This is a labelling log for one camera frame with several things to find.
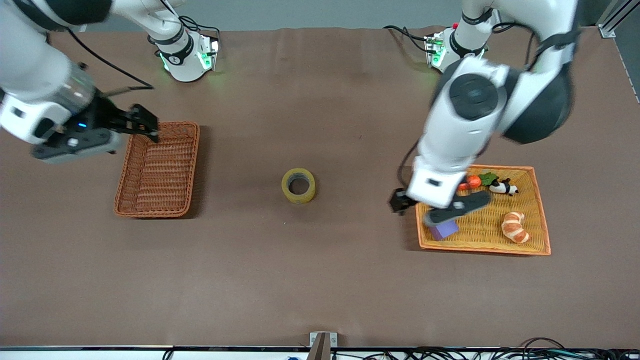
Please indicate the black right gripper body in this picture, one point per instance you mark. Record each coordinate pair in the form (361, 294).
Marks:
(106, 116)

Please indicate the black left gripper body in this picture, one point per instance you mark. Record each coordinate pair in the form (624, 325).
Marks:
(399, 200)

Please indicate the yellowish clear tape roll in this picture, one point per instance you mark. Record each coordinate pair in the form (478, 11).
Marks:
(300, 199)

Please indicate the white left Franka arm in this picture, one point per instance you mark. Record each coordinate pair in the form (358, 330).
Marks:
(465, 125)

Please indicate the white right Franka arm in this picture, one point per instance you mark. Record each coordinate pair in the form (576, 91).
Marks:
(35, 70)

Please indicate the brown deep wicker basket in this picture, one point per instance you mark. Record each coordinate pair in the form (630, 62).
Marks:
(150, 175)

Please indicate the orange flat wicker basket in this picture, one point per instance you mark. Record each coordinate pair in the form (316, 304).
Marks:
(532, 210)

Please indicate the purple cube block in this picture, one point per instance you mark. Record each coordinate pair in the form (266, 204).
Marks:
(445, 231)

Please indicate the orange toy carrot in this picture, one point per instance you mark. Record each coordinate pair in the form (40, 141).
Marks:
(474, 181)

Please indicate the right base connector board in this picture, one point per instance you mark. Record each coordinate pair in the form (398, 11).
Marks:
(210, 52)

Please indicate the base connector board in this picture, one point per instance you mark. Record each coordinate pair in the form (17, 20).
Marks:
(434, 50)
(210, 52)

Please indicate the black white panda toy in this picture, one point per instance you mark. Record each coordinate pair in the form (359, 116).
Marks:
(500, 188)

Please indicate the toy croissant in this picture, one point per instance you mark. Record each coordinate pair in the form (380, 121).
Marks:
(515, 227)

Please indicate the brown table cover sheet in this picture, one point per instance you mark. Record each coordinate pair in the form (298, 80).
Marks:
(300, 275)

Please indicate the left base connector board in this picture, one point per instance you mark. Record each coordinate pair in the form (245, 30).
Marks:
(434, 50)

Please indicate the metal table edge bracket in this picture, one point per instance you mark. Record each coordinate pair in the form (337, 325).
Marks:
(322, 345)

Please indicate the aluminium frame profile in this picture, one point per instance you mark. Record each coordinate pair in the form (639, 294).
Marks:
(607, 27)

